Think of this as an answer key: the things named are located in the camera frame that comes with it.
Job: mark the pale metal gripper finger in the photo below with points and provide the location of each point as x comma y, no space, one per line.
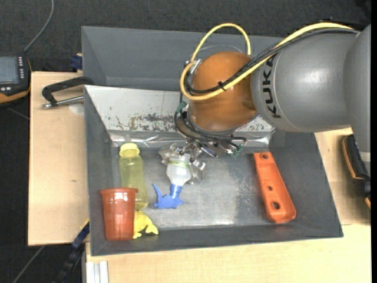
168,154
199,171

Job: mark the white spray bottle blue nozzle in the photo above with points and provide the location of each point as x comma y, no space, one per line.
177,172

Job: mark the grey metal bin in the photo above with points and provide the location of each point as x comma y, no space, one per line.
218,193

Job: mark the yellow clear spray bottle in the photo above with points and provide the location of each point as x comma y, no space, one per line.
132,175

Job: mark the orange flat block with holes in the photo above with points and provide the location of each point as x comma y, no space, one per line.
272,187

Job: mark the red clear plastic cup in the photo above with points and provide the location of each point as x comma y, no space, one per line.
118,214

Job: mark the pale wood flat board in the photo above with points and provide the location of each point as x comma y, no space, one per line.
56,164

